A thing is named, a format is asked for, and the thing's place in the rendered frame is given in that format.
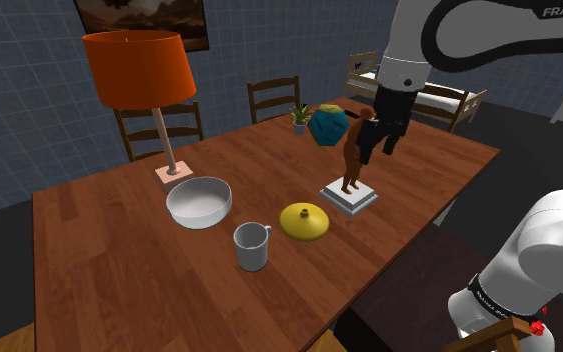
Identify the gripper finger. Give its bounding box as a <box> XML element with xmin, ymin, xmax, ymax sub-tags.
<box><xmin>382</xmin><ymin>130</ymin><xmax>405</xmax><ymax>157</ymax></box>
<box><xmin>354</xmin><ymin>120</ymin><xmax>380</xmax><ymax>167</ymax></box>

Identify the blue green polyhedron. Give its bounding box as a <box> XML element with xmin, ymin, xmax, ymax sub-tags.
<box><xmin>306</xmin><ymin>102</ymin><xmax>352</xmax><ymax>148</ymax></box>

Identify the wooden bed with white mattress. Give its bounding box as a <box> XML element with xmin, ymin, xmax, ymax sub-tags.
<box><xmin>342</xmin><ymin>50</ymin><xmax>488</xmax><ymax>134</ymax></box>

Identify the brown figure on white base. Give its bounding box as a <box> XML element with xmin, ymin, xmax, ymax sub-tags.
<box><xmin>318</xmin><ymin>107</ymin><xmax>380</xmax><ymax>219</ymax></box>

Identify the small potted plant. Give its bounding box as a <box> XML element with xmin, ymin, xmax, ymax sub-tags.
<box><xmin>288</xmin><ymin>103</ymin><xmax>314</xmax><ymax>137</ymax></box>

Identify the yellow lid with knob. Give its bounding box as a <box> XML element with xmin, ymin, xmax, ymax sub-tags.
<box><xmin>278</xmin><ymin>201</ymin><xmax>331</xmax><ymax>243</ymax></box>

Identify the dark wooden ladder-back chair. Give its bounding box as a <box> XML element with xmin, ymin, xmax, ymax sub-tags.
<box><xmin>112</xmin><ymin>100</ymin><xmax>206</xmax><ymax>164</ymax></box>
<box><xmin>246</xmin><ymin>73</ymin><xmax>302</xmax><ymax>126</ymax></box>

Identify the white mug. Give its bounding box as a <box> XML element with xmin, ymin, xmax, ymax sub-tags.
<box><xmin>232</xmin><ymin>221</ymin><xmax>273</xmax><ymax>273</ymax></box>

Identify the white bowl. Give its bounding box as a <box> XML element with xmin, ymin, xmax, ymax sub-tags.
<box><xmin>165</xmin><ymin>175</ymin><xmax>234</xmax><ymax>231</ymax></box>

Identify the orange shade table lamp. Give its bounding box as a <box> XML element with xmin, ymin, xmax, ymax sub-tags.
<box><xmin>81</xmin><ymin>29</ymin><xmax>198</xmax><ymax>194</ymax></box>

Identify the brown wooden table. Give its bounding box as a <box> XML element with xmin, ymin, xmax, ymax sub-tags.
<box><xmin>31</xmin><ymin>96</ymin><xmax>502</xmax><ymax>352</ymax></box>

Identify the dark framed wall picture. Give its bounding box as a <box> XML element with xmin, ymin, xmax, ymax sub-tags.
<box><xmin>73</xmin><ymin>0</ymin><xmax>211</xmax><ymax>53</ymax></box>

